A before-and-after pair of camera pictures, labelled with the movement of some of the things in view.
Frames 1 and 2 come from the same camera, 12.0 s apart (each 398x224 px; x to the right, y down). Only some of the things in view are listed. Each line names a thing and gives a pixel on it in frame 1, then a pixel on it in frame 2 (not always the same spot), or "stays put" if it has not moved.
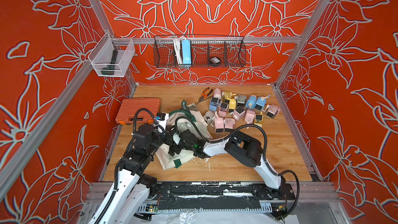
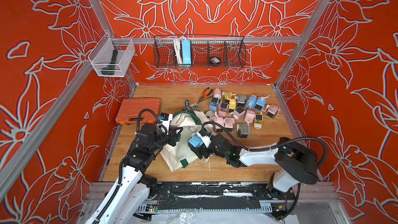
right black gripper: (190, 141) to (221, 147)
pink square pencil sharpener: (219, 124) stays put
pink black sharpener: (271, 111) stays put
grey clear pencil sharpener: (241, 100) stays put
